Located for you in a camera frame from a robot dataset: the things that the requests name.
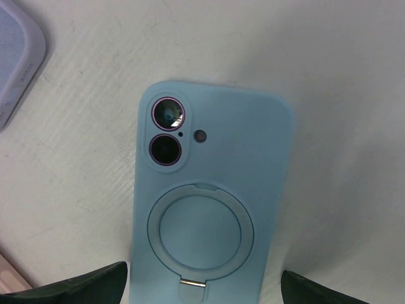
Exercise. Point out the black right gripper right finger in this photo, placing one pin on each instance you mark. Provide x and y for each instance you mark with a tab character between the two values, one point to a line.
296	288

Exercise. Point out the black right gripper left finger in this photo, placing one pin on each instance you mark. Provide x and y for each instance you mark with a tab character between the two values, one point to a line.
104	285

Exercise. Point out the light blue phone case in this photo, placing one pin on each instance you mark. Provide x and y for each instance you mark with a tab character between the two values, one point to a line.
202	234

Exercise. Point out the lilac phone case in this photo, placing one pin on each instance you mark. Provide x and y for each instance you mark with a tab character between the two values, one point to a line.
23	49

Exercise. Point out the purple phone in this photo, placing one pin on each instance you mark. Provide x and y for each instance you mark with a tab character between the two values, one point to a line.
172	124

